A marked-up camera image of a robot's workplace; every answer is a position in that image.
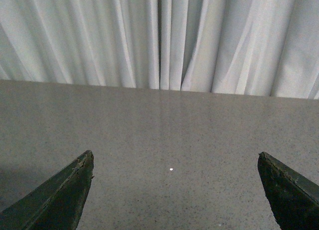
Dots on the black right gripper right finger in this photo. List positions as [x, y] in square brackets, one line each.
[293, 198]

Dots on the white pleated curtain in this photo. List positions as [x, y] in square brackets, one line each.
[249, 47]

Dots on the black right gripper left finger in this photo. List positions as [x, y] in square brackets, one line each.
[57, 204]

